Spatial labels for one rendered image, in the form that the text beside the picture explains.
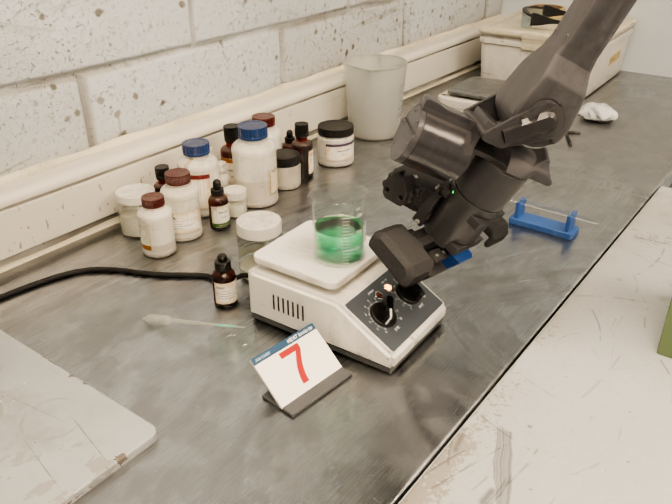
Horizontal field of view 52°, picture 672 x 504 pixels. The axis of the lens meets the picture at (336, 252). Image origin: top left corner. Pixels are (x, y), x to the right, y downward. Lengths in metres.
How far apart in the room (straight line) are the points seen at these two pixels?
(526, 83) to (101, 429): 0.51
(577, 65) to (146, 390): 0.53
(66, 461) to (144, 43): 0.68
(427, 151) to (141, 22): 0.62
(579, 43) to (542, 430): 0.36
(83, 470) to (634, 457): 0.50
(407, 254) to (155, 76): 0.63
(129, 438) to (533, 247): 0.62
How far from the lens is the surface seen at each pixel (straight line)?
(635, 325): 0.90
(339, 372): 0.75
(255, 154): 1.09
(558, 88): 0.65
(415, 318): 0.78
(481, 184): 0.67
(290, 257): 0.79
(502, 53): 1.84
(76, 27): 1.08
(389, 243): 0.68
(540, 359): 0.81
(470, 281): 0.93
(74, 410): 0.74
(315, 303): 0.76
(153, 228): 0.98
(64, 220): 1.06
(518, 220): 1.09
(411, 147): 0.64
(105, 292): 0.94
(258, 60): 1.34
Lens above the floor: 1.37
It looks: 28 degrees down
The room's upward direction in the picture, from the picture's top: straight up
